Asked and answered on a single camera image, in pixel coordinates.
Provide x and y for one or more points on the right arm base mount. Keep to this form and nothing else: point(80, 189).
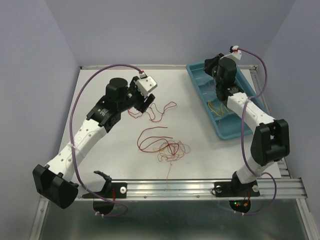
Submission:
point(234, 188)

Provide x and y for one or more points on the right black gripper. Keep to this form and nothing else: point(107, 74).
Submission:
point(210, 62)

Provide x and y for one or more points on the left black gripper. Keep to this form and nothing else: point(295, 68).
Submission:
point(143, 106)

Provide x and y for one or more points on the aluminium rail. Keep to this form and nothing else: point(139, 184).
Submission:
point(185, 190)

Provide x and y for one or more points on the teal plastic tray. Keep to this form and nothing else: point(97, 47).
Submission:
point(226, 123)

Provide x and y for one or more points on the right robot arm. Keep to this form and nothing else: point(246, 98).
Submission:
point(270, 142)

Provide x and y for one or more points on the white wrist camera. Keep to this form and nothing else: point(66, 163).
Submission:
point(234, 53)
point(145, 84)

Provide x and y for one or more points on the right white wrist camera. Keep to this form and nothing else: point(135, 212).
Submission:
point(234, 53)

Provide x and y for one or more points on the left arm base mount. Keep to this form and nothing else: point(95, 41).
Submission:
point(110, 189)

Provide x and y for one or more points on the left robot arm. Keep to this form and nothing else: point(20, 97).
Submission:
point(53, 180)

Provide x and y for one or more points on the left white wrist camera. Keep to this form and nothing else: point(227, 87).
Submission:
point(145, 84)

